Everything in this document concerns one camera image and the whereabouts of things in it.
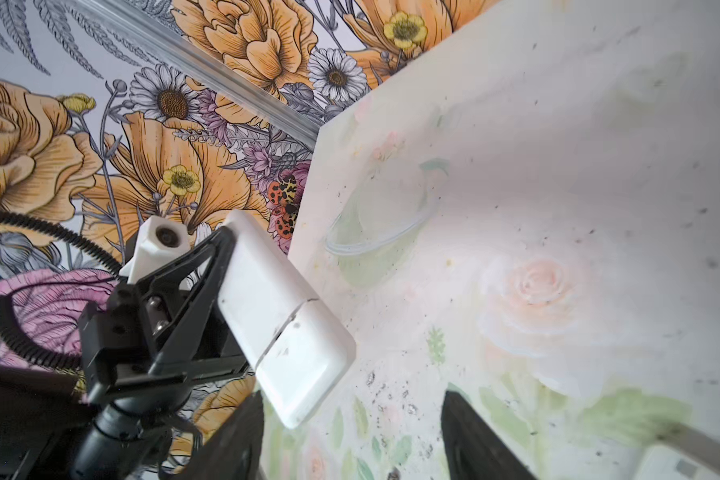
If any clear plastic bowl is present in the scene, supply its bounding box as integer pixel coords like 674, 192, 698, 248
325, 156, 450, 287

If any black yellow screwdriver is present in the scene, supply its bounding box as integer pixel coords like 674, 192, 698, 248
655, 423, 720, 475

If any aluminium corner post left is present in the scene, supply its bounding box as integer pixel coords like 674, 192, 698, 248
65, 0, 320, 150

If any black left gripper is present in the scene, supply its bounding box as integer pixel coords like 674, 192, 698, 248
79, 227, 249, 404

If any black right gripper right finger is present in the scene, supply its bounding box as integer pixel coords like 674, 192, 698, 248
441, 390, 535, 480

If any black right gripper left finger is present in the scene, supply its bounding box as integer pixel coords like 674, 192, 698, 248
176, 391, 265, 480

